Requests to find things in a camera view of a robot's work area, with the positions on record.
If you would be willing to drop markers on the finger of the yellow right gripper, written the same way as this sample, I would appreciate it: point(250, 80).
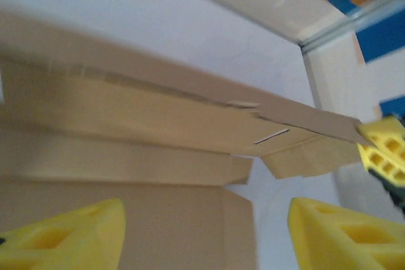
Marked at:
point(376, 137)

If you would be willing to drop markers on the brown cardboard box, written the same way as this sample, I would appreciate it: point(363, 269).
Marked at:
point(126, 124)

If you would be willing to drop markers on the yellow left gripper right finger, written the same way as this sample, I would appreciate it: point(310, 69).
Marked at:
point(329, 244)

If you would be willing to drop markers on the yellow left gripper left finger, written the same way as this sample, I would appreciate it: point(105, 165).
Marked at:
point(63, 244)

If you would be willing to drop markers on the aluminium frame post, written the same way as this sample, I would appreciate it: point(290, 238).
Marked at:
point(332, 34)

